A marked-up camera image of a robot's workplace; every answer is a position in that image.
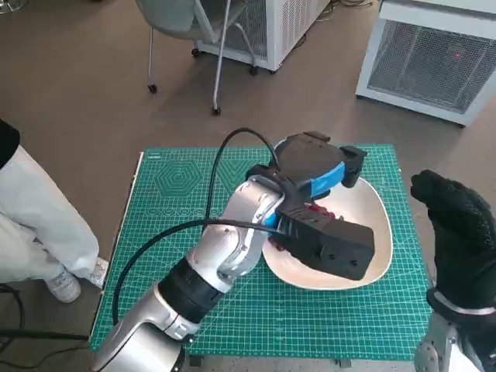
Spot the person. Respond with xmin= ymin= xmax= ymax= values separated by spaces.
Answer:
xmin=0 ymin=118 xmax=110 ymax=304

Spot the white square plate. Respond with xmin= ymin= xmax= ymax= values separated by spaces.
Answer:
xmin=261 ymin=139 xmax=394 ymax=291

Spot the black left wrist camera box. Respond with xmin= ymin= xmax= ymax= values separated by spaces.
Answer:
xmin=277 ymin=211 xmax=376 ymax=282

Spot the black floor cable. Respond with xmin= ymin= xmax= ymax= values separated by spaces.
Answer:
xmin=0 ymin=284 xmax=90 ymax=372

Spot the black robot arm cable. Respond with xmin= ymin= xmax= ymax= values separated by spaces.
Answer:
xmin=111 ymin=219 xmax=286 ymax=327
xmin=204 ymin=127 xmax=282 ymax=222

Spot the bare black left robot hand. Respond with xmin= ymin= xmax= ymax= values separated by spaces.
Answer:
xmin=273 ymin=131 xmax=368 ymax=202

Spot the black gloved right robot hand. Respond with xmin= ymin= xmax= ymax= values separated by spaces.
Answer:
xmin=409 ymin=169 xmax=496 ymax=311

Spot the grey office chair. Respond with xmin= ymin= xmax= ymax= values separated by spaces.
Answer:
xmin=134 ymin=0 xmax=259 ymax=116

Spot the green cutting mat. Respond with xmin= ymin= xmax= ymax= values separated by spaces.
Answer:
xmin=89 ymin=143 xmax=431 ymax=354

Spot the white mesh-front cabinet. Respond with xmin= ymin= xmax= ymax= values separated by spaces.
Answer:
xmin=191 ymin=0 xmax=335 ymax=75
xmin=355 ymin=0 xmax=496 ymax=129

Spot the red toy grapes bunch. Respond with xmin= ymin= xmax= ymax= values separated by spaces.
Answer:
xmin=269 ymin=201 xmax=344 ymax=255

